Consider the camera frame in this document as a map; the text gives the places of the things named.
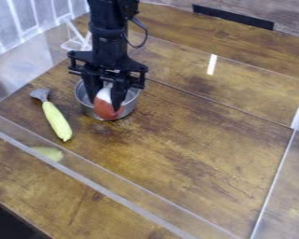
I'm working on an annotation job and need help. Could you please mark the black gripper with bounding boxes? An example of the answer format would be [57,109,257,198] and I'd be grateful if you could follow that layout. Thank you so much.
[66,28,148,110]

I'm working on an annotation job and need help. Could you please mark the black strip on table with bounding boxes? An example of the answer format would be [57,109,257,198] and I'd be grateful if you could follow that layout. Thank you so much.
[192,4,273,30]

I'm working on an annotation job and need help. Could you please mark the clear acrylic front barrier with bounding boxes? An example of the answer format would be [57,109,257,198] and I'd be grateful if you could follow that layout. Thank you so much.
[0,116,239,239]

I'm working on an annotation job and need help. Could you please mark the clear acrylic barrier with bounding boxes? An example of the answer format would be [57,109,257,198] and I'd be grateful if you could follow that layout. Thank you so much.
[251,106,299,239]
[0,116,239,239]

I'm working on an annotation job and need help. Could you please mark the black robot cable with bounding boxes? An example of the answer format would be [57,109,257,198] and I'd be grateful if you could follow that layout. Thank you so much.
[121,17,149,49]

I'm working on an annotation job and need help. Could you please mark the red and white toy mushroom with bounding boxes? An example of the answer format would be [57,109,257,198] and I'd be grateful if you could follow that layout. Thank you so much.
[93,83,124,120]

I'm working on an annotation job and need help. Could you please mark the yellow toy corn cob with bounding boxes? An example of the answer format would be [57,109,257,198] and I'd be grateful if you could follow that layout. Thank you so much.
[29,89,71,142]

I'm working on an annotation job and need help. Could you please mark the silver metal pot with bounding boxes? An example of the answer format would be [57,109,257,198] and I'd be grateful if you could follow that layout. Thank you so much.
[74,80,140,120]

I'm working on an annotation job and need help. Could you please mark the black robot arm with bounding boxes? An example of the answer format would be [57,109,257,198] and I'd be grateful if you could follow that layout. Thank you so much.
[66,0,148,111]

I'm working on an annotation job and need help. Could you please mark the clear acrylic right barrier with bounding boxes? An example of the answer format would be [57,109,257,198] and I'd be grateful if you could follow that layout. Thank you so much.
[251,106,299,239]

